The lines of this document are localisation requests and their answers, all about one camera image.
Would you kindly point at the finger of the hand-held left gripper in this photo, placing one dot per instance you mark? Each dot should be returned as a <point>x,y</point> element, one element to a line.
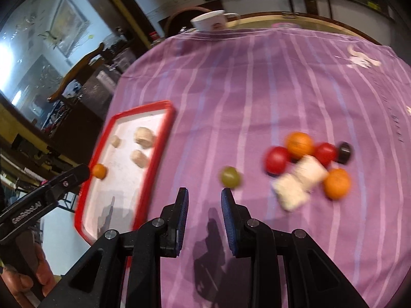
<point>69,179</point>

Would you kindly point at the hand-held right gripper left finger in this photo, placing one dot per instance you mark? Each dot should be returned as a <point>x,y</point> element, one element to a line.
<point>182,213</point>

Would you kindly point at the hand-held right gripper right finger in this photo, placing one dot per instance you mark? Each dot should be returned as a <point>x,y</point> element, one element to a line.
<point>228,219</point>

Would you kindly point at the small orange kumquat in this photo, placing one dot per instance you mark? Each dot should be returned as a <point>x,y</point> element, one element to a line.
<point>99,170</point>

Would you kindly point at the green grape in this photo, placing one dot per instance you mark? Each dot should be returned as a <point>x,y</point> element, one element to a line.
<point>230,176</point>

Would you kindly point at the red-rimmed white tray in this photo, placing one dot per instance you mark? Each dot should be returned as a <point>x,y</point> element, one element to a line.
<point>128,179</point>

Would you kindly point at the white foam block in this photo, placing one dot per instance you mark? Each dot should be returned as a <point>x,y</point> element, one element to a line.
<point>290,192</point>
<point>310,171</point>

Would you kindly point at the red tomato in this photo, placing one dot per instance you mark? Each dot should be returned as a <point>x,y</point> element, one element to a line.
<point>326,154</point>
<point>276,159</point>

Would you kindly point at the orange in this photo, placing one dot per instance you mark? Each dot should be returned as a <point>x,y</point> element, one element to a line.
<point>337,183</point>
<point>300,144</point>

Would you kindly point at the small black fruit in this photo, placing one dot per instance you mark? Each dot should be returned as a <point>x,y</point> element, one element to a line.
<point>344,152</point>

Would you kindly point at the person's left hand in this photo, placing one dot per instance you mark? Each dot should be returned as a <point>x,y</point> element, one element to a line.
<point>17,284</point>

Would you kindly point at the small cork piece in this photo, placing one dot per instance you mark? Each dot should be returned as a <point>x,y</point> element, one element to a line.
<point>115,141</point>

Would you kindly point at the medium cork piece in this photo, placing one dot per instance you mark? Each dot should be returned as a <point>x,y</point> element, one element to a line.
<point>139,158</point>

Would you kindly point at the large cork piece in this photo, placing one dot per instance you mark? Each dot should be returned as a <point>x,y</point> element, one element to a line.
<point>144,137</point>

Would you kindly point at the dark framed picture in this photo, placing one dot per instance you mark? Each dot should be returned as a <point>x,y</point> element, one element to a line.
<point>35,83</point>

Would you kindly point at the wooden chair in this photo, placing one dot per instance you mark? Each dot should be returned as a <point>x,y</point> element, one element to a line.
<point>80,67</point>

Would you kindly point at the purple striped tablecloth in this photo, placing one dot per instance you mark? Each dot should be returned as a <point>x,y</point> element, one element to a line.
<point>240,102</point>

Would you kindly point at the large framed picture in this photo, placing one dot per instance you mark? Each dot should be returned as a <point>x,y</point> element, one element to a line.
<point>67,22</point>

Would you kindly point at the red-capped glass bottle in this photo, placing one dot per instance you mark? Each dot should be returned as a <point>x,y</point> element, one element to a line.
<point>153,38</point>

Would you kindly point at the white cup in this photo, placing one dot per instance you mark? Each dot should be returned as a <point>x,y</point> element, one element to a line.
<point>210,21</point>

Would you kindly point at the wicker basket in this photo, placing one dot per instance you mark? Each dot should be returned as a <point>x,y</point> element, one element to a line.
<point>179,12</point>

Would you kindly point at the white paper piece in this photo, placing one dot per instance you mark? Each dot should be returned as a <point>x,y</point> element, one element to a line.
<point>408,109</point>

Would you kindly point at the white counter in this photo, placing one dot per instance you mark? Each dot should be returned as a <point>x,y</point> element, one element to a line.
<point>257,1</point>

